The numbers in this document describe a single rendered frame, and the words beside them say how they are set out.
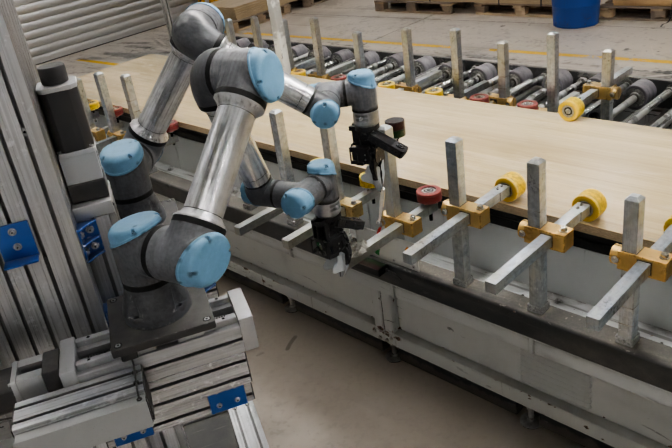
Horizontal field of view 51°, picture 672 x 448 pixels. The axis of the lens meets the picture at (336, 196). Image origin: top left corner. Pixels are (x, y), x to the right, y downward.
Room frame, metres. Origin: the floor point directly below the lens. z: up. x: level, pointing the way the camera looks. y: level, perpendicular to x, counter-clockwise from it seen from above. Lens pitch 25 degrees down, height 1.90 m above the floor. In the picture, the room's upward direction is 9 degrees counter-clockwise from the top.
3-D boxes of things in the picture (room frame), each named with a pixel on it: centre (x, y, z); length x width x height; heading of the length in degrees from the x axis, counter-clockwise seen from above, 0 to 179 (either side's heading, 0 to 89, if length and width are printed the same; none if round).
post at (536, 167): (1.60, -0.51, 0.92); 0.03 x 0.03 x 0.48; 42
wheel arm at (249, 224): (2.27, 0.19, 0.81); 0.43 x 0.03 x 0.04; 132
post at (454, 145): (1.79, -0.34, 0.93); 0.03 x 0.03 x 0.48; 42
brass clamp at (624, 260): (1.40, -0.69, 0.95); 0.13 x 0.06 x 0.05; 42
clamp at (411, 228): (1.96, -0.19, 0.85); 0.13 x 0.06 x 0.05; 42
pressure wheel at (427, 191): (2.03, -0.30, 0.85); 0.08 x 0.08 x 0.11
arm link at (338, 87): (1.89, -0.02, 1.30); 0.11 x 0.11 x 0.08; 85
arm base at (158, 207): (1.83, 0.57, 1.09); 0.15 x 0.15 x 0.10
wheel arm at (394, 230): (1.90, -0.15, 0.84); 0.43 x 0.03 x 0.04; 132
